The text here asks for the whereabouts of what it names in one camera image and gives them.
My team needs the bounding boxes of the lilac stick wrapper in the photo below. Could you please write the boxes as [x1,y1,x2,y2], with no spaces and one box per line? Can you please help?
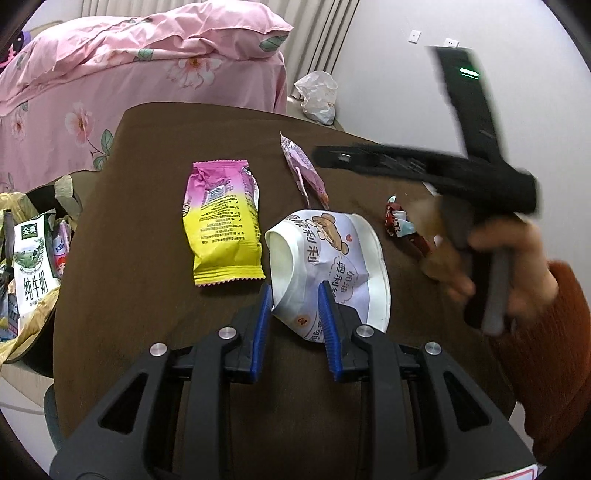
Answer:
[279,131,329,207]

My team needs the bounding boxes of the crushed white paper cup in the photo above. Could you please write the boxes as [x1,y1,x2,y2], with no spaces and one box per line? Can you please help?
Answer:
[264,209,392,343]

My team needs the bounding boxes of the pink white packet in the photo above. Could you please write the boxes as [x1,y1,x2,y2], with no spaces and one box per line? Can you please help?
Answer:
[52,219,73,278]

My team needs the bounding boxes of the blue white packet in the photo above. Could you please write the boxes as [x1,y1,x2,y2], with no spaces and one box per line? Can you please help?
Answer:
[0,291,21,342]

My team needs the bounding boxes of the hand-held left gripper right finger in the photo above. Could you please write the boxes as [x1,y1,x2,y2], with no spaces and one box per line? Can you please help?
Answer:
[318,281,536,480]

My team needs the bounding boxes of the green white milk carton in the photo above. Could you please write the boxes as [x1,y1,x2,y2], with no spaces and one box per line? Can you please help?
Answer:
[11,213,63,324]

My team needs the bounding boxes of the red white candy wrapper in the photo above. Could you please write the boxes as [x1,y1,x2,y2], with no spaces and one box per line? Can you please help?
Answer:
[385,195,432,259]

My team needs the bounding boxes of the person's right hand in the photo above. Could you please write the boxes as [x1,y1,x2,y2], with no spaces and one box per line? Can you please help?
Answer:
[422,217,560,320]

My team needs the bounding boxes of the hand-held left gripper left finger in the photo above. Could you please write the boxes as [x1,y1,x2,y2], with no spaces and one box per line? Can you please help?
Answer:
[50,284,273,480]

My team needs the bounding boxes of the yellow plastic bag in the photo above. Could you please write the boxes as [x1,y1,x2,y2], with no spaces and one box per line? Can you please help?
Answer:
[0,174,84,365]

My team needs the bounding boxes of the pink and yellow snack packet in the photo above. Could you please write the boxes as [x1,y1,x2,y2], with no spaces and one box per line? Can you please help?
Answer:
[182,159,266,288]

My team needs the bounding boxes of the dark printed cloth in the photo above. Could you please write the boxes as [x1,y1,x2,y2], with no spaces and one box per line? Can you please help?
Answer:
[0,28,35,65]

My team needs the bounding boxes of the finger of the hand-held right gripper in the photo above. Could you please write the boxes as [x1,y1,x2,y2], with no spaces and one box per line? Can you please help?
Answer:
[313,143,472,186]

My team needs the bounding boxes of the pink floral bedding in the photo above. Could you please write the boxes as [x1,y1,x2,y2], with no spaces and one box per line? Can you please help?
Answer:
[0,0,294,195]

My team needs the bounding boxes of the white plastic bag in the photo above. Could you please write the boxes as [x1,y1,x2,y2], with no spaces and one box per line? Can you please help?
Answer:
[294,71,339,125]

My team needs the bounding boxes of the person's right forearm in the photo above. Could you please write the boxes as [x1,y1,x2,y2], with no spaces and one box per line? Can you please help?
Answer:
[489,261,591,467]

